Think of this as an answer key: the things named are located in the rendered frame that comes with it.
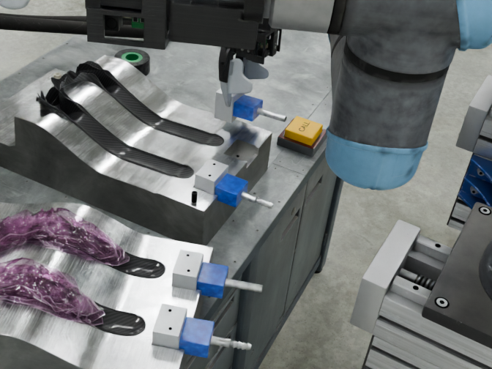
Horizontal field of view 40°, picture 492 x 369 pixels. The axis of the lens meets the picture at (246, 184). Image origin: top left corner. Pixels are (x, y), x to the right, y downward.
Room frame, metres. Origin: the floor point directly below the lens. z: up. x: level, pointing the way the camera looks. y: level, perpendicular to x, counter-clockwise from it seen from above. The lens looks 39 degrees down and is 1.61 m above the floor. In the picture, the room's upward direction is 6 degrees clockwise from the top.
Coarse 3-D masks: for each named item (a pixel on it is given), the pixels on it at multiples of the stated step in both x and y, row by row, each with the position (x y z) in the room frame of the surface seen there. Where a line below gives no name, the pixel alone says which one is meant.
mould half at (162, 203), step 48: (96, 96) 1.05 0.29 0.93; (144, 96) 1.10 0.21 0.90; (0, 144) 0.97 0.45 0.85; (48, 144) 0.92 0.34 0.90; (96, 144) 0.94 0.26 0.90; (144, 144) 0.98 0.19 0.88; (192, 144) 0.99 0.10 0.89; (96, 192) 0.89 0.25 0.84; (144, 192) 0.85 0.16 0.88; (192, 240) 0.82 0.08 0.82
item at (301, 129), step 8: (296, 120) 1.18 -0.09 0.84; (304, 120) 1.18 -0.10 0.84; (288, 128) 1.14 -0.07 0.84; (296, 128) 1.15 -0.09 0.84; (304, 128) 1.15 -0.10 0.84; (312, 128) 1.15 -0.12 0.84; (320, 128) 1.16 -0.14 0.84; (288, 136) 1.14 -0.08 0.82; (296, 136) 1.13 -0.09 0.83; (304, 136) 1.12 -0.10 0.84; (312, 136) 1.12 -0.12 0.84; (312, 144) 1.12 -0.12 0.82
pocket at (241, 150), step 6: (234, 144) 1.01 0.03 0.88; (240, 144) 1.01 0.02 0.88; (246, 144) 1.01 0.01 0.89; (252, 144) 1.00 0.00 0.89; (228, 150) 0.98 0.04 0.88; (234, 150) 1.01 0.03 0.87; (240, 150) 1.01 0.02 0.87; (246, 150) 1.01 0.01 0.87; (252, 150) 1.00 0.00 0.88; (234, 156) 1.00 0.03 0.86; (240, 156) 1.00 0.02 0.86; (246, 156) 1.00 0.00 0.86; (252, 156) 1.00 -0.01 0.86
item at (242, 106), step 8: (216, 96) 1.06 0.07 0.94; (232, 96) 1.05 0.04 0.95; (240, 96) 1.08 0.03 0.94; (248, 96) 1.08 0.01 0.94; (216, 104) 1.06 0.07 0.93; (224, 104) 1.06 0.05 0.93; (232, 104) 1.05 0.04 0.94; (240, 104) 1.05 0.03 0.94; (248, 104) 1.05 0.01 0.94; (256, 104) 1.06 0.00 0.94; (216, 112) 1.06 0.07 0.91; (224, 112) 1.05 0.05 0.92; (232, 112) 1.05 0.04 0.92; (240, 112) 1.05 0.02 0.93; (248, 112) 1.04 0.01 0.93; (256, 112) 1.05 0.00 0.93; (264, 112) 1.05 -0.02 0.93; (272, 112) 1.04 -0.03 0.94; (224, 120) 1.05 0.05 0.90; (232, 120) 1.05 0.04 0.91; (248, 120) 1.04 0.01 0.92; (280, 120) 1.03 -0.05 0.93
